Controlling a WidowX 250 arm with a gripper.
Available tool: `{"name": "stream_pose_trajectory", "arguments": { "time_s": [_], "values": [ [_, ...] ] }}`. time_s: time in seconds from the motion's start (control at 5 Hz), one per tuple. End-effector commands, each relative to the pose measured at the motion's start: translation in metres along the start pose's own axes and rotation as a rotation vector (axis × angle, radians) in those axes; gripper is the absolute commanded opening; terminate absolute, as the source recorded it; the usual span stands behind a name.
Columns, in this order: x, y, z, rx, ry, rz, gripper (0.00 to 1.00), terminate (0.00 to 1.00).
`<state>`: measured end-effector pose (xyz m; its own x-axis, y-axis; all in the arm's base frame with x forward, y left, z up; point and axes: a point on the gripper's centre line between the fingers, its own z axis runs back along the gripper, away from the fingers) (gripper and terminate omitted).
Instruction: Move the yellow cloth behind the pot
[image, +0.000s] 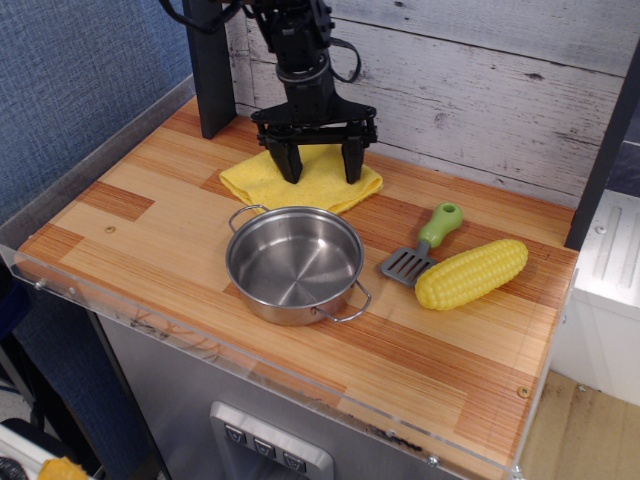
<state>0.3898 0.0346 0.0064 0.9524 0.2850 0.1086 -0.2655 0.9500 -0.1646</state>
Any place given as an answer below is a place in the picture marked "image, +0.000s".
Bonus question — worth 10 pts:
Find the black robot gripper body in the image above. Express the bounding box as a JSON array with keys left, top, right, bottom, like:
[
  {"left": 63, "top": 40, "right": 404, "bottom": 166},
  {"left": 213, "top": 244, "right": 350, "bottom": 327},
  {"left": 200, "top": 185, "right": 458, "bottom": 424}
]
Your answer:
[{"left": 251, "top": 79, "right": 378, "bottom": 148}]

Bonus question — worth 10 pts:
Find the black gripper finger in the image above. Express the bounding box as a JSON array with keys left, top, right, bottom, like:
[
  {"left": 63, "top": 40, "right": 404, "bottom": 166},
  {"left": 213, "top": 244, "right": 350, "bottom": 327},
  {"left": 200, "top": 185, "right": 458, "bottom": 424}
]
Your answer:
[
  {"left": 341, "top": 137, "right": 365, "bottom": 184},
  {"left": 267, "top": 140, "right": 303, "bottom": 184}
]

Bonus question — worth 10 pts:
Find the yellow cloth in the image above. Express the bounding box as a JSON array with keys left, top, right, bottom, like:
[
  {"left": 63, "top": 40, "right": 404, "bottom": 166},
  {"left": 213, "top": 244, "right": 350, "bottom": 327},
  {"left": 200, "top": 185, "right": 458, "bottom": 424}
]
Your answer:
[{"left": 219, "top": 145, "right": 383, "bottom": 214}]

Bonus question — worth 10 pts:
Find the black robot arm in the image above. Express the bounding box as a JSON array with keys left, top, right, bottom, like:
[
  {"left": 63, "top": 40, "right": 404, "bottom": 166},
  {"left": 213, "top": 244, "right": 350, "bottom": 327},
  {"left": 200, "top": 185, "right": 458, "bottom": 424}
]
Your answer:
[{"left": 251, "top": 1, "right": 377, "bottom": 184}]

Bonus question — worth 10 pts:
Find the small stainless steel pot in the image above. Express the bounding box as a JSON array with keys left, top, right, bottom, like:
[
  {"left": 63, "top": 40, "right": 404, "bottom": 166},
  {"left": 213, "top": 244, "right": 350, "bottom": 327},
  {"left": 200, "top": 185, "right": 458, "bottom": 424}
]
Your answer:
[{"left": 225, "top": 204, "right": 372, "bottom": 326}]

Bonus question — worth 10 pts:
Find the yellow plastic corn cob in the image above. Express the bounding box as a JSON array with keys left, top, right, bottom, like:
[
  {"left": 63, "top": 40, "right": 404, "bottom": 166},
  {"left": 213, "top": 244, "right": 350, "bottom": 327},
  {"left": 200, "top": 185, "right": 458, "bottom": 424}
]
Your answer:
[{"left": 415, "top": 239, "right": 528, "bottom": 311}]

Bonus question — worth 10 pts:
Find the stainless steel cabinet front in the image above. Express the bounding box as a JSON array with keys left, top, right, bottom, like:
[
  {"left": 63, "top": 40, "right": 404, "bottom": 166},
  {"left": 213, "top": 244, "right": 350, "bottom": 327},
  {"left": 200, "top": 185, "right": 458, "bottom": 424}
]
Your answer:
[{"left": 99, "top": 317, "right": 454, "bottom": 479}]

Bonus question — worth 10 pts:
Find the clear acrylic front guard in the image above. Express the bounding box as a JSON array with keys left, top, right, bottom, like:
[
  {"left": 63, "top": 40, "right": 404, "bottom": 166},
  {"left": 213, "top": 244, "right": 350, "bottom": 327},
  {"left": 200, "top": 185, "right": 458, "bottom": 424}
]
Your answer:
[{"left": 1, "top": 247, "right": 521, "bottom": 479}]

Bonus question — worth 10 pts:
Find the silver control button panel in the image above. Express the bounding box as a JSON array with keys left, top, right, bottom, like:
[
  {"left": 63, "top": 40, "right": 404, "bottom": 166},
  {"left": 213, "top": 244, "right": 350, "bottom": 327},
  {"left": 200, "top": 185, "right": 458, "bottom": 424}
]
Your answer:
[{"left": 210, "top": 401, "right": 335, "bottom": 479}]

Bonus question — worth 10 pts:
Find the white ribbed box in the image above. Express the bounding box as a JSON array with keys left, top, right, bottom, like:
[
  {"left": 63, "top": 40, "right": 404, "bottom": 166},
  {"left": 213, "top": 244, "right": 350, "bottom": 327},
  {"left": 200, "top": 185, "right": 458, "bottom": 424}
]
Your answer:
[{"left": 550, "top": 190, "right": 639, "bottom": 405}]

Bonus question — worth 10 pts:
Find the dark grey left post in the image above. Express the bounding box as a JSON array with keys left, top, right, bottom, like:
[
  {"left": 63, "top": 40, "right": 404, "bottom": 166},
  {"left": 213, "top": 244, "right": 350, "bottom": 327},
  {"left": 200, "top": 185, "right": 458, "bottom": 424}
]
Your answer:
[{"left": 187, "top": 25, "right": 237, "bottom": 139}]

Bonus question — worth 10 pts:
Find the dark grey post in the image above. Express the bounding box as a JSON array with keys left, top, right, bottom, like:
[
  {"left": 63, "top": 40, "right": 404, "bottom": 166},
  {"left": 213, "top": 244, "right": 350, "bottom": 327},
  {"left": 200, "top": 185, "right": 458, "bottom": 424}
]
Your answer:
[
  {"left": 187, "top": 25, "right": 237, "bottom": 139},
  {"left": 564, "top": 43, "right": 639, "bottom": 251}
]

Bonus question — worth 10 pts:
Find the green handled grey toy spatula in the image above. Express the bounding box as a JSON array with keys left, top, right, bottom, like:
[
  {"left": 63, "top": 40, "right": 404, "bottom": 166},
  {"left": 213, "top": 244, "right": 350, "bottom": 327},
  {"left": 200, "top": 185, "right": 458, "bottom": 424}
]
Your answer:
[{"left": 380, "top": 202, "right": 463, "bottom": 287}]

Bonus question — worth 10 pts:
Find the dark grey right post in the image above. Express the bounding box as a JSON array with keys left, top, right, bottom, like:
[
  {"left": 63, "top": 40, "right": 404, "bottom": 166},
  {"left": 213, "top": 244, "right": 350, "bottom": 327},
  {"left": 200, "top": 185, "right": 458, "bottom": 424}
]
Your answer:
[{"left": 564, "top": 43, "right": 639, "bottom": 251}]

